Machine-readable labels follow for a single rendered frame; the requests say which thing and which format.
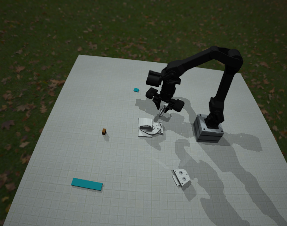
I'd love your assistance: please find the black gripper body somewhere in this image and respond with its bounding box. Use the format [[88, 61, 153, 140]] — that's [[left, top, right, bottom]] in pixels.
[[146, 87, 184, 112]]

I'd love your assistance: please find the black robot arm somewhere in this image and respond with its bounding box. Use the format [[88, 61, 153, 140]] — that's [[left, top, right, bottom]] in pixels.
[[146, 46, 243, 129]]

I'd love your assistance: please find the teal flat bar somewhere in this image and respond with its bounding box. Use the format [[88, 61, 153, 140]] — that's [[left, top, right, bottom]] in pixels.
[[71, 178, 102, 191]]

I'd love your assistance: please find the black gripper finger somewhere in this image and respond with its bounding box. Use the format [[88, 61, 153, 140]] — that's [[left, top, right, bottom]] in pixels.
[[153, 100, 161, 110], [164, 104, 173, 113]]

